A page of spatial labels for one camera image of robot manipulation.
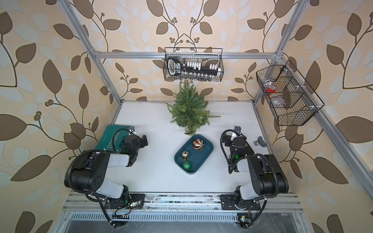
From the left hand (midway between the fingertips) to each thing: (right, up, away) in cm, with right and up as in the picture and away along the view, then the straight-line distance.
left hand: (134, 135), depth 94 cm
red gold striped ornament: (+42, -5, -5) cm, 42 cm away
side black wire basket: (+90, +22, -17) cm, 95 cm away
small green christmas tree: (+37, +16, -15) cm, 43 cm away
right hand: (+64, +2, -2) cm, 64 cm away
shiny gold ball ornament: (+33, -11, -7) cm, 36 cm away
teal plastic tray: (+41, -14, -6) cm, 44 cm away
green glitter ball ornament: (+35, -15, -12) cm, 40 cm away
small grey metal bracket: (+83, -5, +2) cm, 83 cm away
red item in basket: (+83, +28, -14) cm, 88 cm away
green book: (-14, -1, -1) cm, 15 cm away
